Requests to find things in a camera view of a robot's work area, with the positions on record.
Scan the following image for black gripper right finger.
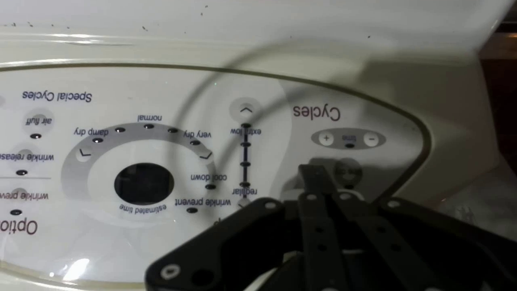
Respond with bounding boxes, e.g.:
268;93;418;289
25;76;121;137
329;187;449;291

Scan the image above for oval washer control panel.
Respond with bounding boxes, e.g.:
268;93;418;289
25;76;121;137
0;61;433;286

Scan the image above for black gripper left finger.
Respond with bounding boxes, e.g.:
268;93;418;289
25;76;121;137
297;163;352;291

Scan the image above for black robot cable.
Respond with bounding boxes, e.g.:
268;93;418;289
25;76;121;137
169;45;324;163

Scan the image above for white washing machine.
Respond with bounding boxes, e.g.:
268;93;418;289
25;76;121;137
0;0;517;291

